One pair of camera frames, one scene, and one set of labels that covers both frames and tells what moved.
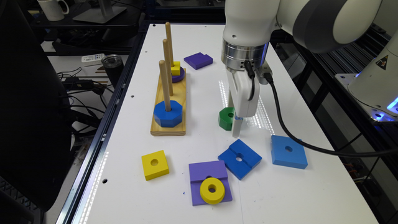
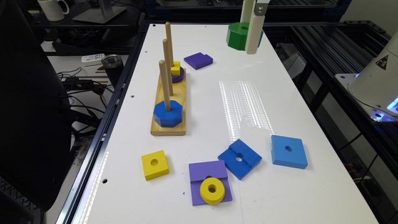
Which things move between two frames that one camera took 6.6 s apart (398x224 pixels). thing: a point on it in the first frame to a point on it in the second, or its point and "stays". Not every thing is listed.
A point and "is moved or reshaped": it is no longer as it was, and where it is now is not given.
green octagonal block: (226, 117) is moved or reshaped
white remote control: (92, 58) stays
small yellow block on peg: (176, 70) stays
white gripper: (240, 86) to (256, 27)
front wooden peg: (164, 81) stays
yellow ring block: (214, 197) stays
